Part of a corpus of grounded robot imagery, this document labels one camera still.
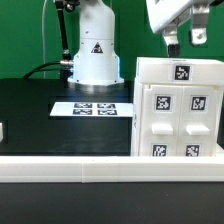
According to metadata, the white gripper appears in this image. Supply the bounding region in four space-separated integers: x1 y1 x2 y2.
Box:
146 0 220 57

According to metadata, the white cabinet top block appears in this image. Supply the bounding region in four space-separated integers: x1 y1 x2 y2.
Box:
136 57 224 86

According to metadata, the white cabinet body box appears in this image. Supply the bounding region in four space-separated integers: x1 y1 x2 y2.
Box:
131 80 224 157

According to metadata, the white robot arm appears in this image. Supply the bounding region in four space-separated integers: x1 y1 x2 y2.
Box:
68 0 224 91

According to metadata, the white base tag plate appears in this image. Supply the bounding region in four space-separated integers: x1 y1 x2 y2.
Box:
50 102 133 117

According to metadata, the white L-shaped fence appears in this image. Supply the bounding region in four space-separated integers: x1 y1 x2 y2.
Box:
0 119 224 183

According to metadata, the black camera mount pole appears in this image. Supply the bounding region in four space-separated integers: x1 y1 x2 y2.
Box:
54 0 80 60

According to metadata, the black cable bundle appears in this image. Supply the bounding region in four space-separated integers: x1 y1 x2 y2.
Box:
22 60 74 80

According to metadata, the grey hanging cable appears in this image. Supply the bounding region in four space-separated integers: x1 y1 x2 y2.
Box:
41 0 49 80

